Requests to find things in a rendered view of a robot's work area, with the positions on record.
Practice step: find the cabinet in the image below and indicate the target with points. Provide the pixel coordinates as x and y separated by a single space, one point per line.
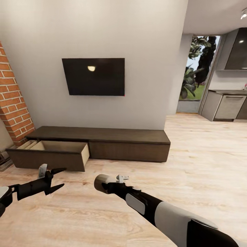
71 147
234 52

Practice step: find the wood fireplace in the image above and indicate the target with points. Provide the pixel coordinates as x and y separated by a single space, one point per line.
5 143

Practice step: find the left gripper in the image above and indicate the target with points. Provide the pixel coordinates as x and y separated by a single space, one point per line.
44 184

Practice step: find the pillar candle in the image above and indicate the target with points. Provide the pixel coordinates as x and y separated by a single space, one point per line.
103 179

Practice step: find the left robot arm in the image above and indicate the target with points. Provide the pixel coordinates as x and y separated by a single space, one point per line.
43 183

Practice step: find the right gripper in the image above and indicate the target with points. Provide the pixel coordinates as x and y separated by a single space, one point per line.
113 188

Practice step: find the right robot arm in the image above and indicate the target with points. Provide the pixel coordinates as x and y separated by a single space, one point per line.
184 228

